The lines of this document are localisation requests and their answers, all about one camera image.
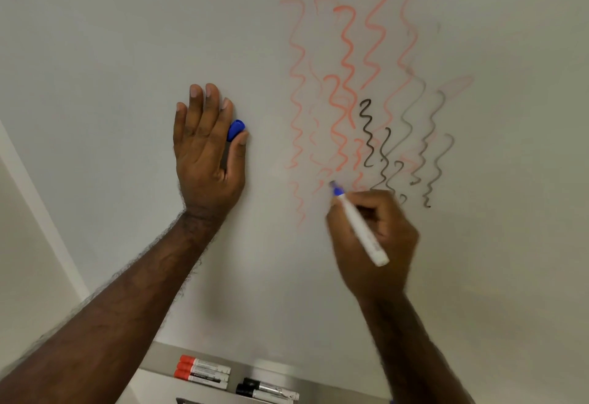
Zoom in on person's right hand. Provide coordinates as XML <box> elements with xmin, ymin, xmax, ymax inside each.
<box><xmin>325</xmin><ymin>189</ymin><xmax>420</xmax><ymax>301</ymax></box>

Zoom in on blue whiteboard marker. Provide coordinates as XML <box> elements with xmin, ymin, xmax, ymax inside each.
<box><xmin>329</xmin><ymin>180</ymin><xmax>390</xmax><ymax>267</ymax></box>

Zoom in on white whiteboard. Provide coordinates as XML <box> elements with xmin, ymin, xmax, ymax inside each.
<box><xmin>0</xmin><ymin>0</ymin><xmax>589</xmax><ymax>404</ymax></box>

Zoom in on metal marker tray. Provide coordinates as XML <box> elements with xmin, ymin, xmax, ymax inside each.
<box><xmin>137</xmin><ymin>341</ymin><xmax>392</xmax><ymax>404</ymax></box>

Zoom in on blue marker cap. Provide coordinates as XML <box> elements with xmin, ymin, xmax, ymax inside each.
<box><xmin>226</xmin><ymin>119</ymin><xmax>246</xmax><ymax>143</ymax></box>

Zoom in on red whiteboard marker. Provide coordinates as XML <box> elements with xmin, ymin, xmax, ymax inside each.
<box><xmin>177</xmin><ymin>362</ymin><xmax>231</xmax><ymax>383</ymax></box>
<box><xmin>180</xmin><ymin>355</ymin><xmax>232</xmax><ymax>375</ymax></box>
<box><xmin>174</xmin><ymin>369</ymin><xmax>229</xmax><ymax>391</ymax></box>

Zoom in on person's left forearm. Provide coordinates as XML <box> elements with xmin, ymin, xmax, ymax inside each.
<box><xmin>0</xmin><ymin>213</ymin><xmax>226</xmax><ymax>404</ymax></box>

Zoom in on person's right forearm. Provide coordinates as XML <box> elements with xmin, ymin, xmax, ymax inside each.
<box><xmin>358</xmin><ymin>293</ymin><xmax>475</xmax><ymax>404</ymax></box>

